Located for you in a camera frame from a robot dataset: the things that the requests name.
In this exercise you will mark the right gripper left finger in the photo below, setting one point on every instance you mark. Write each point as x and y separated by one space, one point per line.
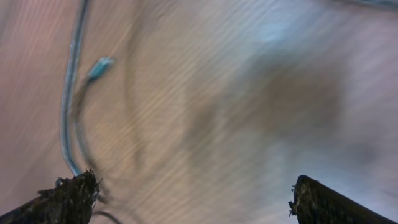
70 202

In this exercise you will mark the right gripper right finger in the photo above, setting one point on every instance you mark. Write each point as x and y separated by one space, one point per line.
315 203

